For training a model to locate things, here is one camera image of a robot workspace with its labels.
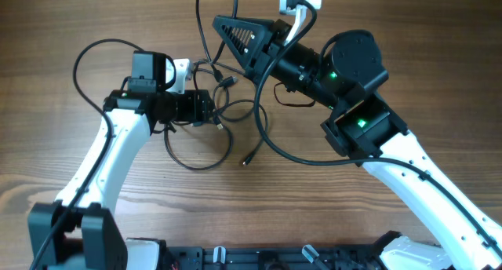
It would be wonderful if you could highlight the black USB cable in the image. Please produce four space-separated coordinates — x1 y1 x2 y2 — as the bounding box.
191 60 256 130
162 99 270 172
195 0 240 82

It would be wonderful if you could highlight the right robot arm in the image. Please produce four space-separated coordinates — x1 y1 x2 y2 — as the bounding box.
213 16 501 269

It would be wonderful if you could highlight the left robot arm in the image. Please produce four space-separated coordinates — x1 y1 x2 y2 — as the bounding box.
27 50 213 269

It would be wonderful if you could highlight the left camera black cable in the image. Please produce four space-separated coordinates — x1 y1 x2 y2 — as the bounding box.
27 38 146 270

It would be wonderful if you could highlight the camera black cable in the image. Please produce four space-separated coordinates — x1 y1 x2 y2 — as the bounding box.
253 0 502 250
27 38 146 270

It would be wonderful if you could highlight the right camera black cable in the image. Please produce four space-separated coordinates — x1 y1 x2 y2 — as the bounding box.
253 0 502 250

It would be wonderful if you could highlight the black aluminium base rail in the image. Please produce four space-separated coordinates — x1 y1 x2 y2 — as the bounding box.
158 245 386 270

